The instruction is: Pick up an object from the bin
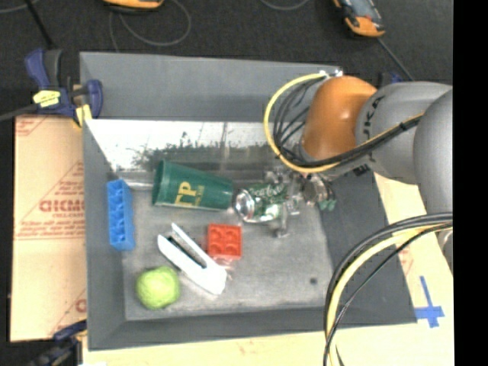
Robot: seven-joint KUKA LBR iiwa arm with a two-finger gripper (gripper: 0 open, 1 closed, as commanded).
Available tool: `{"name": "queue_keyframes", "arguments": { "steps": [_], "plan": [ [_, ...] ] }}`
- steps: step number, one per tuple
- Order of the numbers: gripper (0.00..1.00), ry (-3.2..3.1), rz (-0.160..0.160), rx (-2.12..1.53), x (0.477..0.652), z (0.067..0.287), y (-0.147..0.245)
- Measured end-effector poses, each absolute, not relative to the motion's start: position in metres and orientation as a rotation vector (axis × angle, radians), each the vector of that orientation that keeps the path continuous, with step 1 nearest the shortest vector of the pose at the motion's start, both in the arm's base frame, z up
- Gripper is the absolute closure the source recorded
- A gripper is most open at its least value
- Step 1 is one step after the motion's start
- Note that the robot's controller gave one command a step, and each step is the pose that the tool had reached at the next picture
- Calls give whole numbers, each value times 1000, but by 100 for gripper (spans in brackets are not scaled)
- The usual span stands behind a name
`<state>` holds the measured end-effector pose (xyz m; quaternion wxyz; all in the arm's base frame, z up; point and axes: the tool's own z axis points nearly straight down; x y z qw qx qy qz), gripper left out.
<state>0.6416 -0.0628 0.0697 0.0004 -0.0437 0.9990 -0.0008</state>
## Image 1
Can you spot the brown cardboard board, red print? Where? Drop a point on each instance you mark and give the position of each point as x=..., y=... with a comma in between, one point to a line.
x=42, y=204

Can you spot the dark green plastic cup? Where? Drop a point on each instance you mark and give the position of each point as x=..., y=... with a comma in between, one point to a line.
x=190, y=189

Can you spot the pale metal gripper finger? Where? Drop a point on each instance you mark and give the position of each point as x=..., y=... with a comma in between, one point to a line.
x=275, y=177
x=283, y=223

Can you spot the green crushed drink can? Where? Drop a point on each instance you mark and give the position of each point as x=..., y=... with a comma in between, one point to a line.
x=259, y=204

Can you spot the green toy apple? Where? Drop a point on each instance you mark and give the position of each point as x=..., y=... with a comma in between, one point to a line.
x=157, y=288

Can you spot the red toy building block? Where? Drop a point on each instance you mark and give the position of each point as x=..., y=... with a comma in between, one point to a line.
x=225, y=240

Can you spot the white plastic clip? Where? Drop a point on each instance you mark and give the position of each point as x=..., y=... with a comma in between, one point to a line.
x=202, y=267

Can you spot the blue toy building block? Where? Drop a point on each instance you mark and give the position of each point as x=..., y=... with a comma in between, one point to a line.
x=121, y=216

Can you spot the grey metal bin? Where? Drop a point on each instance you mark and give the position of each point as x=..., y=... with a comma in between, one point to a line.
x=267, y=280

